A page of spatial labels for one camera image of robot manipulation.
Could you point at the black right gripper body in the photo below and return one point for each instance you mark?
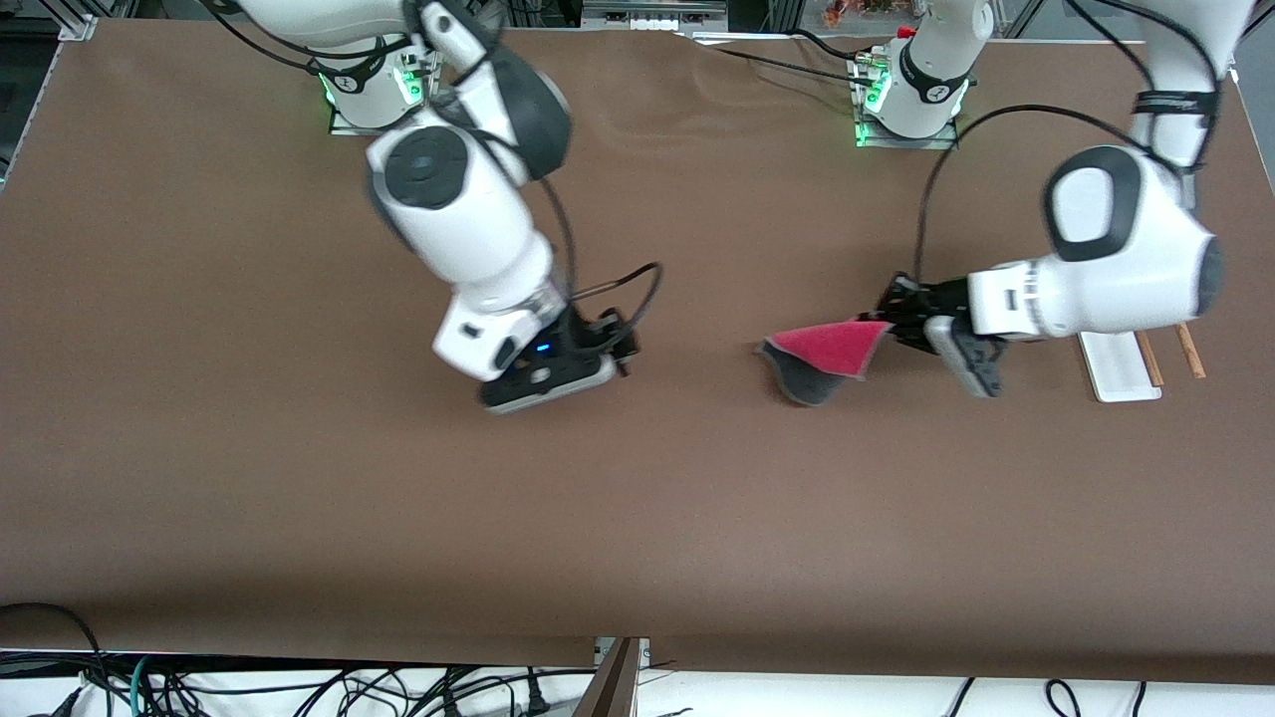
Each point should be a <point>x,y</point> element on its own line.
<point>581,334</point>

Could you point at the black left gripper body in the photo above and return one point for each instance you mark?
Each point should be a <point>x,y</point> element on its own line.
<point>934,301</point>

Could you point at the pink and grey towel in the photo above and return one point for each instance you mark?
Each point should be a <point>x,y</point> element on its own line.
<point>832,351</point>

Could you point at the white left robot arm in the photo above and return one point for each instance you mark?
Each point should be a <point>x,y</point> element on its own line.
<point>1126,259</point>

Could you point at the white rack with wooden rods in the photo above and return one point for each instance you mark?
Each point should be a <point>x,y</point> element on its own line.
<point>1121,376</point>

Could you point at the brown table cover sheet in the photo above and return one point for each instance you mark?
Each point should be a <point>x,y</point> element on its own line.
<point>697,498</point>

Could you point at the grey equipment box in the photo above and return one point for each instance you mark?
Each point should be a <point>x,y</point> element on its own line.
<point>652,12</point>

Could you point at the aluminium corner profile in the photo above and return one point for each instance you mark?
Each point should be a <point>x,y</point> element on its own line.
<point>78,22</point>
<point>1250,55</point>

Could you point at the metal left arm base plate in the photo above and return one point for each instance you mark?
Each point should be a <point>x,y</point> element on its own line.
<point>941,142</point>

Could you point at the aluminium frame post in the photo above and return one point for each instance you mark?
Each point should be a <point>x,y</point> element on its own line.
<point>623,677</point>

